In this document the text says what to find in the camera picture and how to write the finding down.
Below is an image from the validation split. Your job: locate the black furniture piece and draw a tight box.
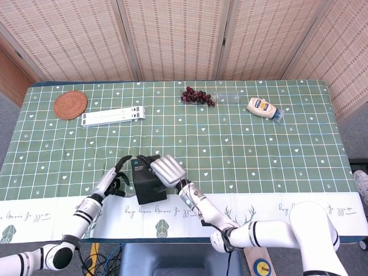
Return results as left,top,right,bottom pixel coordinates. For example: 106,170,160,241
349,158,368,175

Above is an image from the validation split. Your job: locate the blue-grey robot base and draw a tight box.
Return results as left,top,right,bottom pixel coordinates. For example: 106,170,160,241
119,243,244,276

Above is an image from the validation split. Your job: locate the blue cable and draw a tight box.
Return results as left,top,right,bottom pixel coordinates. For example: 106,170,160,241
102,244,123,276

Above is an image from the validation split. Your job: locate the mayonnaise squeeze bottle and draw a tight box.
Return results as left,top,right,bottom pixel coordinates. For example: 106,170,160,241
246,97,284,124

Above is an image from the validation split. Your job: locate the woven bamboo screen panel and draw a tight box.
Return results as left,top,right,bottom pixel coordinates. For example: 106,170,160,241
0,0,140,83
283,0,368,123
214,0,336,81
116,0,232,82

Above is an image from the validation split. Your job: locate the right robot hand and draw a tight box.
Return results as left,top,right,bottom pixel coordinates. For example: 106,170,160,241
136,154,187,194

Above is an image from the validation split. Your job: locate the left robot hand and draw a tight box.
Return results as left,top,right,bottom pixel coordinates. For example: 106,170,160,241
91,155,137,202

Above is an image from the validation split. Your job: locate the bunch of red grapes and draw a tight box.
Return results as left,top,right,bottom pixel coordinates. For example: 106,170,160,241
180,86,216,107

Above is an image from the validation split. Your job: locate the grey sneaker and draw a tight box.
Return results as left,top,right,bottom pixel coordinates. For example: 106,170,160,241
353,169,368,206

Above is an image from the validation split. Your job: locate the wooden board with yellow disc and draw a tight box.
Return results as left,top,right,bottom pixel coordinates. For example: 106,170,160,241
243,247,277,276

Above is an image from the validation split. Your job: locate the green checked deer tablecloth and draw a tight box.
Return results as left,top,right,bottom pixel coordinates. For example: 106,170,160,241
0,80,366,242

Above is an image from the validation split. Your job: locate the round woven rattan coaster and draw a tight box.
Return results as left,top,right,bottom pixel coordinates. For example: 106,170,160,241
53,90,89,120

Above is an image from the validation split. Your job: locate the white folding laptop stand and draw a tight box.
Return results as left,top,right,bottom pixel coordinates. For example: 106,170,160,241
80,105,146,127

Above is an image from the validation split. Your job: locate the brown wooden door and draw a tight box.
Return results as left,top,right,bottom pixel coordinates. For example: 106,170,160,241
0,47,34,107

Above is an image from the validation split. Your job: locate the black cable bundle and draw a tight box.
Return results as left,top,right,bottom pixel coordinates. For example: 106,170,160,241
76,247,121,276

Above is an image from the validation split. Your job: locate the black cardboard box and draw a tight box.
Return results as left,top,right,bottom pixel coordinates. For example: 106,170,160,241
129,158,168,205

